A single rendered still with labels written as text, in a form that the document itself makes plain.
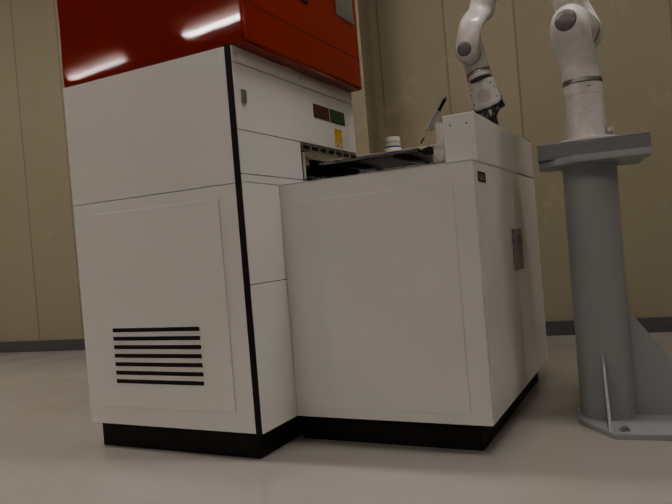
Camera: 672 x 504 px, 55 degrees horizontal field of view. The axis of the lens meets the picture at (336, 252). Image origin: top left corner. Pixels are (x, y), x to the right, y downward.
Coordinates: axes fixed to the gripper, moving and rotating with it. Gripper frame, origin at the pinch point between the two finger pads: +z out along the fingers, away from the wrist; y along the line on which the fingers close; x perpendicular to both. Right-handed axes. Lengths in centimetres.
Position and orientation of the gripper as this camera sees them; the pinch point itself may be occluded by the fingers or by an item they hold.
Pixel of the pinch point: (493, 122)
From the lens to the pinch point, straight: 234.4
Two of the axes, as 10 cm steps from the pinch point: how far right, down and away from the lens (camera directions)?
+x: 4.5, -0.5, 8.9
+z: 2.6, 9.6, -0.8
